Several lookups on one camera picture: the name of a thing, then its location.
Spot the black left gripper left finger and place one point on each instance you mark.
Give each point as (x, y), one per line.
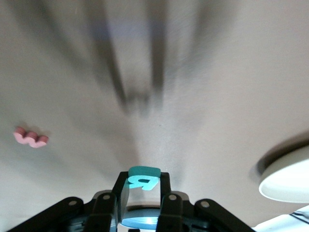
(101, 207)

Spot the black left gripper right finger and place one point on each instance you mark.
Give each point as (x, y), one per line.
(176, 212)

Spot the teal capital letter R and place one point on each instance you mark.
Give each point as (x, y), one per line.
(142, 171)

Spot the red small letter w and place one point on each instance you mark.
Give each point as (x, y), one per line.
(31, 142)

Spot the beige plate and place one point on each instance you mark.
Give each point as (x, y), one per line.
(287, 183)

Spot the brown table mat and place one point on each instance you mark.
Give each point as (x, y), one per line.
(217, 72)

